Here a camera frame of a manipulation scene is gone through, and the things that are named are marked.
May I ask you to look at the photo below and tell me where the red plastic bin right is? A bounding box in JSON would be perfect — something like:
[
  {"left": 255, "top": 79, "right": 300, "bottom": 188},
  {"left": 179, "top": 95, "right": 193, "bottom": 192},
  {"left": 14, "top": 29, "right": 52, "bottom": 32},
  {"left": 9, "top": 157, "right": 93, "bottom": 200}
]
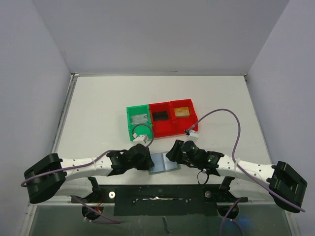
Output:
[{"left": 170, "top": 99, "right": 198, "bottom": 135}]

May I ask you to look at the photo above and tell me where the red plastic bin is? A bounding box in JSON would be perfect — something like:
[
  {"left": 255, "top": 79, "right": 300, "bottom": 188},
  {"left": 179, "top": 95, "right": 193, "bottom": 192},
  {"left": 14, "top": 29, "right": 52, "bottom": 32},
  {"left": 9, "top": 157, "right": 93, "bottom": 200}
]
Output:
[
  {"left": 170, "top": 99, "right": 198, "bottom": 135},
  {"left": 149, "top": 102, "right": 175, "bottom": 138}
]

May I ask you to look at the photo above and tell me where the black card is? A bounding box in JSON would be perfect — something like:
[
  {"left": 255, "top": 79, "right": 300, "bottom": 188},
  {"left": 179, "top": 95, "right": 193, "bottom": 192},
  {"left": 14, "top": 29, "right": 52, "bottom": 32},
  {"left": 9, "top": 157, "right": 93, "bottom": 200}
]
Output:
[{"left": 152, "top": 111, "right": 169, "bottom": 121}]

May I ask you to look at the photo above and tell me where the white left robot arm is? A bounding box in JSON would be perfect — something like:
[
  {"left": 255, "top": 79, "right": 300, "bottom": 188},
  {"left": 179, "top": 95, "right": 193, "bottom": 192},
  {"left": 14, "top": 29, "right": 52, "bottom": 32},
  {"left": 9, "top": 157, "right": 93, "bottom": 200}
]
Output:
[{"left": 21, "top": 144, "right": 154, "bottom": 204}]

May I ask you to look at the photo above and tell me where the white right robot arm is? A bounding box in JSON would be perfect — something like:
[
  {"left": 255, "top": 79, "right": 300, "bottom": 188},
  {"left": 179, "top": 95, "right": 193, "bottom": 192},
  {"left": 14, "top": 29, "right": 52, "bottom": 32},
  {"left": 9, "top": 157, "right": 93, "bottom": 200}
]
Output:
[{"left": 166, "top": 140, "right": 307, "bottom": 213}]

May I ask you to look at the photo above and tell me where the green plastic bin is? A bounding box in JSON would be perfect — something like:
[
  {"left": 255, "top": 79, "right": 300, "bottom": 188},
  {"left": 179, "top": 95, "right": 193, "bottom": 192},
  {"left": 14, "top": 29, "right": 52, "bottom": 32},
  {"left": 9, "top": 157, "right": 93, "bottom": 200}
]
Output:
[{"left": 126, "top": 104, "right": 152, "bottom": 141}]

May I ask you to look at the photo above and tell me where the aluminium frame rail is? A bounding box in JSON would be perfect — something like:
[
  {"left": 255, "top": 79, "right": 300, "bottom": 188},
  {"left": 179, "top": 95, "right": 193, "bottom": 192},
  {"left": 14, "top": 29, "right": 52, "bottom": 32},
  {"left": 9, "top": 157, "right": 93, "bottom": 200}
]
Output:
[{"left": 18, "top": 72, "right": 104, "bottom": 236}]

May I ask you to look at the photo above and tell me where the silver VIP card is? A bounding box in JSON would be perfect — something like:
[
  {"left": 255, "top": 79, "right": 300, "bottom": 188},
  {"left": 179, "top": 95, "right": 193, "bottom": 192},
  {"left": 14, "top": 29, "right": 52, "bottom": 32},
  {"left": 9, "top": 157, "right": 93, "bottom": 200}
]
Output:
[{"left": 130, "top": 114, "right": 148, "bottom": 125}]

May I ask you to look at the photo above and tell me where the red plastic bin middle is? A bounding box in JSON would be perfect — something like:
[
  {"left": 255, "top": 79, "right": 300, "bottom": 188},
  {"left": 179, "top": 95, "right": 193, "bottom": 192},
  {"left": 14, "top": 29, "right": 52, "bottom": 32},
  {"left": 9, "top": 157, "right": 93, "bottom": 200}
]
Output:
[{"left": 149, "top": 102, "right": 175, "bottom": 138}]

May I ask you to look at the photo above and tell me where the grey-green card holder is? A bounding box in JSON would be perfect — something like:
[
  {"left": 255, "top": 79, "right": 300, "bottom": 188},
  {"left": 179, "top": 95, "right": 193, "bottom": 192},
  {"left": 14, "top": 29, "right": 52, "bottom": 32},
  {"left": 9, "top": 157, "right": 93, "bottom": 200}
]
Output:
[{"left": 149, "top": 152, "right": 181, "bottom": 175}]

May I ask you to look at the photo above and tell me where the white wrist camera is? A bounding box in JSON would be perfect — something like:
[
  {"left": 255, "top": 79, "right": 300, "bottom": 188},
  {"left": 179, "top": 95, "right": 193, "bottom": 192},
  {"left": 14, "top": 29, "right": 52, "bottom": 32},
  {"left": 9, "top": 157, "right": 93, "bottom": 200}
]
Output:
[
  {"left": 132, "top": 133, "right": 149, "bottom": 146},
  {"left": 185, "top": 129, "right": 199, "bottom": 143}
]

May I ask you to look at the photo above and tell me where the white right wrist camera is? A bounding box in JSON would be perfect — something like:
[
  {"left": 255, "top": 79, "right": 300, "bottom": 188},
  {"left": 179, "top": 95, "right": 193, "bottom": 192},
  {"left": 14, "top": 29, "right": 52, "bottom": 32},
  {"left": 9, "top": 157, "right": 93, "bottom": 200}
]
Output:
[{"left": 185, "top": 129, "right": 199, "bottom": 143}]

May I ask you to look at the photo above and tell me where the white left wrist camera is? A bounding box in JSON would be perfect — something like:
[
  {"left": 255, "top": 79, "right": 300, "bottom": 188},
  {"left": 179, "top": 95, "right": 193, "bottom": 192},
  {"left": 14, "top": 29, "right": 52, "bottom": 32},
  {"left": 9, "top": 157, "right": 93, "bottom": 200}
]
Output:
[{"left": 132, "top": 133, "right": 149, "bottom": 146}]

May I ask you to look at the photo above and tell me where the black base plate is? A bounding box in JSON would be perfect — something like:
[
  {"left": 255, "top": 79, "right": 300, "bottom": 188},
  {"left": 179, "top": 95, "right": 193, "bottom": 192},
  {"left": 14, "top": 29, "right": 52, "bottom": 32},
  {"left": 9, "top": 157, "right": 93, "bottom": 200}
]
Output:
[{"left": 82, "top": 184, "right": 237, "bottom": 216}]

